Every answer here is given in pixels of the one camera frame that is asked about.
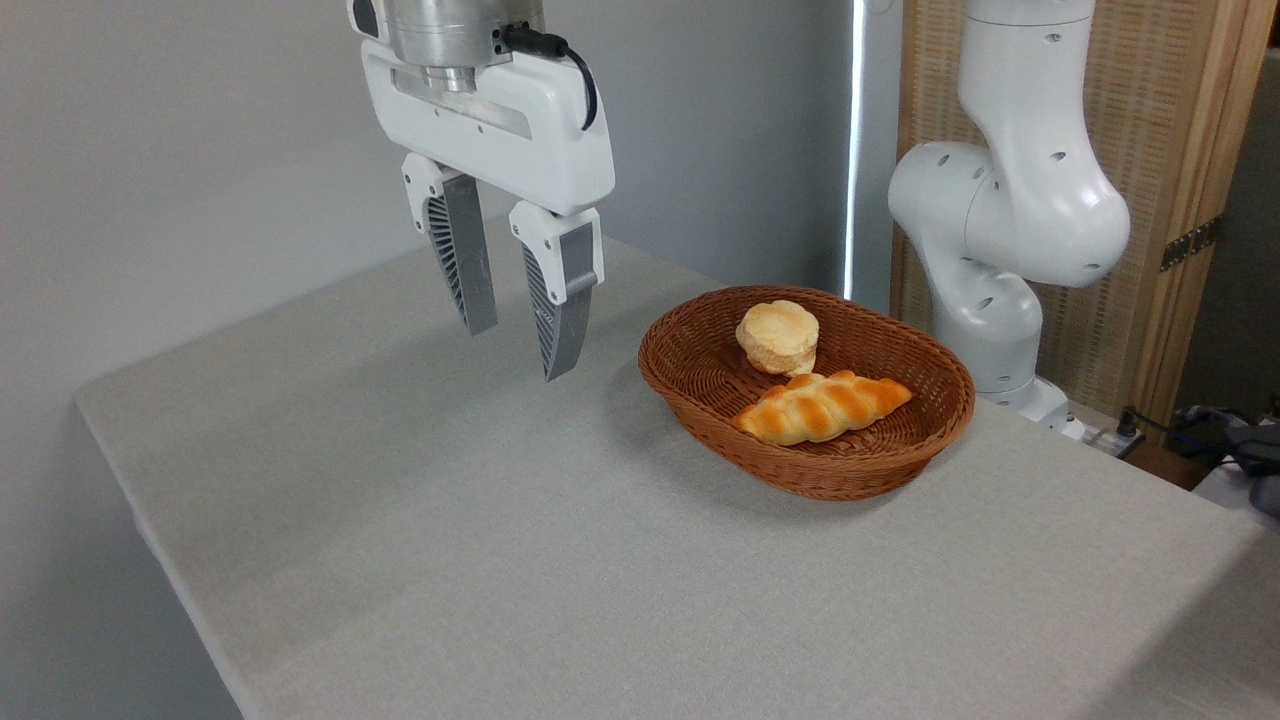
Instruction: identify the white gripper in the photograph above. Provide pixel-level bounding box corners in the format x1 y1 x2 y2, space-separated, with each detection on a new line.
360 40 617 383

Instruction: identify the round pale bread bun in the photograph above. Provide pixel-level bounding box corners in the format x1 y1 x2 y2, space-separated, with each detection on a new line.
735 300 821 377

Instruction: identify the braided golden bread loaf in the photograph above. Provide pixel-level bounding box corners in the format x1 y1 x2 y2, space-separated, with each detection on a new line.
733 370 914 447

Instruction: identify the brown wicker oval basket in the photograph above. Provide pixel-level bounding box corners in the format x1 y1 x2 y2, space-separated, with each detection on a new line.
638 286 977 502

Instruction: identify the grey fabric table cover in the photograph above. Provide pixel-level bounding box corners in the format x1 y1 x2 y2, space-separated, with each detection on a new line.
75 233 1280 720

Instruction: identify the black power plug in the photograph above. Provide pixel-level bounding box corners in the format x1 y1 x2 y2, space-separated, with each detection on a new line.
1112 406 1147 459

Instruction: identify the wooden rattan folding screen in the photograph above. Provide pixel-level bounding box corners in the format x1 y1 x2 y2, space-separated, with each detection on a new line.
890 0 1280 431

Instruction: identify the metal screen hinge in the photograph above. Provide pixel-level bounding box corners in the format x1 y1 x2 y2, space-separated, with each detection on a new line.
1160 215 1223 273

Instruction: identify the dark grey bag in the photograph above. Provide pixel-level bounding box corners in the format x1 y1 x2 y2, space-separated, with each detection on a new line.
1170 403 1280 519

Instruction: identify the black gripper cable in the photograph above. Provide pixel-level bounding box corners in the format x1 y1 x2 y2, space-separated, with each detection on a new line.
497 24 600 132

